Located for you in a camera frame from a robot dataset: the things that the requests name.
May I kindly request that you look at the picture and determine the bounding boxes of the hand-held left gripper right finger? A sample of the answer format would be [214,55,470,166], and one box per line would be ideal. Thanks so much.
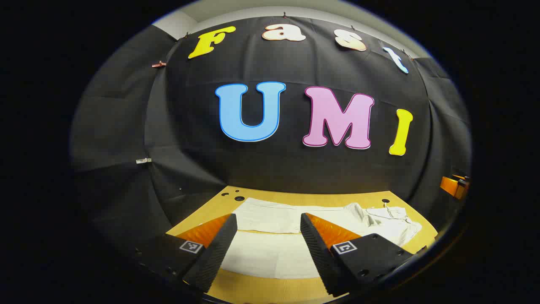
[300,213,416,297]

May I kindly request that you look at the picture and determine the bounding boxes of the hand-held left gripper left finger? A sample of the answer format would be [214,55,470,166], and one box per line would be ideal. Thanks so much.
[135,213,238,293]

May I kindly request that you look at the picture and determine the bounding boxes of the white jeans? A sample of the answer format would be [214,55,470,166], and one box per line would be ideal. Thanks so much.
[219,198,422,279]

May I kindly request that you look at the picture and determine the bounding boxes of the black backdrop cloth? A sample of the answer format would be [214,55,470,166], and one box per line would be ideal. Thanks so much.
[70,16,472,254]

